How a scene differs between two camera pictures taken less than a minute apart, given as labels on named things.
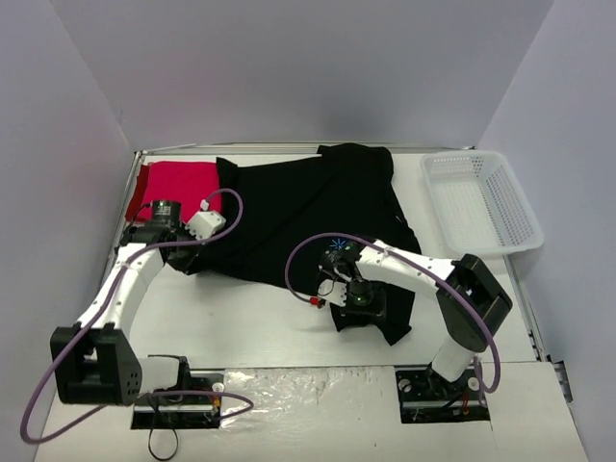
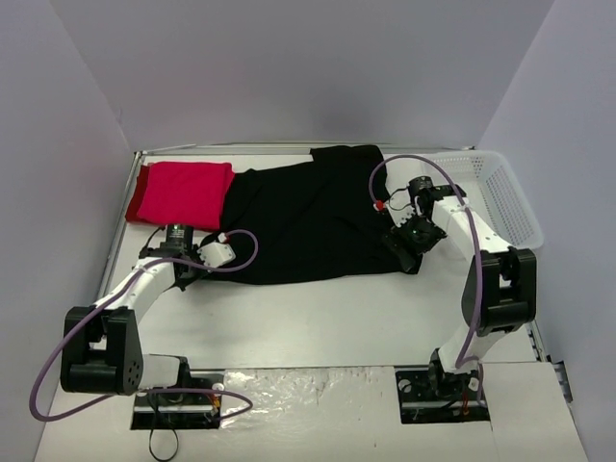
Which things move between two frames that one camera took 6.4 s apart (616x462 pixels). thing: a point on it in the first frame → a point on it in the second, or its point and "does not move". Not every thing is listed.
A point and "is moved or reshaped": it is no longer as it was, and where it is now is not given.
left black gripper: x=182 y=257 → x=188 y=271
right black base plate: x=426 y=396 does not move
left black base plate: x=195 y=404 does not move
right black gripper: x=361 y=317 → x=399 y=244
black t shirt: x=281 y=213 is moved or reshaped
